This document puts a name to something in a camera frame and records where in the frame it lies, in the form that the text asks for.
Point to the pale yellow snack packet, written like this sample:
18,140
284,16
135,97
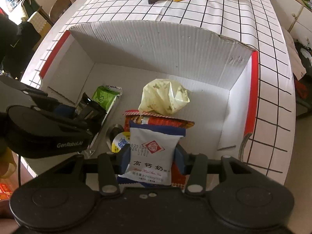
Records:
163,96

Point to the green snack packet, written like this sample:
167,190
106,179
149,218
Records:
106,96

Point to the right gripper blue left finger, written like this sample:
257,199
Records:
122,159

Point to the red checkered snack packet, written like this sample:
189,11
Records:
154,119

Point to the white black grid tablecloth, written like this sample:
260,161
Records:
253,22

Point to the pink cloth pile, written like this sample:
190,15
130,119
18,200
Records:
297,68

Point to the white blue milk candy packet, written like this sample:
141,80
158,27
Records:
152,156

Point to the white cabinet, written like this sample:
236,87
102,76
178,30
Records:
295,17

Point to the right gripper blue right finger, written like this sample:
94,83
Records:
183,160

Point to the white red cardboard box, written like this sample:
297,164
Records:
219,73

